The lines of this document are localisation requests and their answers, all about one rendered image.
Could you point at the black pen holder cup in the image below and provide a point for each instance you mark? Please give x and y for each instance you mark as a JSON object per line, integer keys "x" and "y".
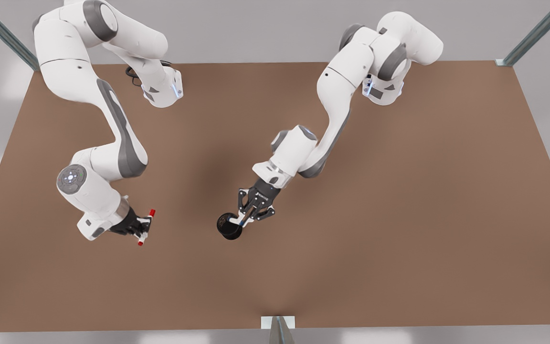
{"x": 228, "y": 227}

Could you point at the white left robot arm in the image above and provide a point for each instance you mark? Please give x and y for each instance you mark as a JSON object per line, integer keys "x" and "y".
{"x": 342, "y": 91}

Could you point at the red and white marker pen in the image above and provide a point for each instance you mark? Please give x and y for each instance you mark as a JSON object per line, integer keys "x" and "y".
{"x": 146, "y": 227}

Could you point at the blue and white pen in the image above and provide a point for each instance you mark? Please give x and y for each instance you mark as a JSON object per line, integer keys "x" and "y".
{"x": 246, "y": 216}

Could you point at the silver frame post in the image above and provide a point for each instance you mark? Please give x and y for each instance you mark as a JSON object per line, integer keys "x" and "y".
{"x": 5, "y": 33}
{"x": 533, "y": 33}
{"x": 280, "y": 329}

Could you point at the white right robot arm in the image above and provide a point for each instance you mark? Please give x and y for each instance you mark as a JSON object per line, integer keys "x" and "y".
{"x": 65, "y": 71}

